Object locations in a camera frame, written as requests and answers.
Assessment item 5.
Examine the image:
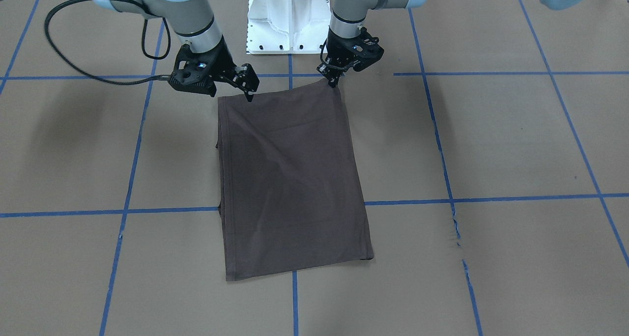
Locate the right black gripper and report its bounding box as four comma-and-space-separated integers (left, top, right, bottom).
168, 37, 260, 102

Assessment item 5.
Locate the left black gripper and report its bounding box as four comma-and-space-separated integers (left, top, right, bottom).
317, 28, 384, 89

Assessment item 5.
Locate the dark brown t-shirt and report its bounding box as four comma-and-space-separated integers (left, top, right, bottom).
217, 79, 374, 281

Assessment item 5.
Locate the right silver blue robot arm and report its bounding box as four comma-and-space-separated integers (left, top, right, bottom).
97, 0, 260, 101

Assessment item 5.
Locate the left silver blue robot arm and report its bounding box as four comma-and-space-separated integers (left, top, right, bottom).
317, 0, 427, 89

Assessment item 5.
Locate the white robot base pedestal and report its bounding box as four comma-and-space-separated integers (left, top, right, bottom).
246, 0, 332, 55

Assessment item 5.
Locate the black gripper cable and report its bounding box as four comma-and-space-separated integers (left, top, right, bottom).
44, 0, 172, 86

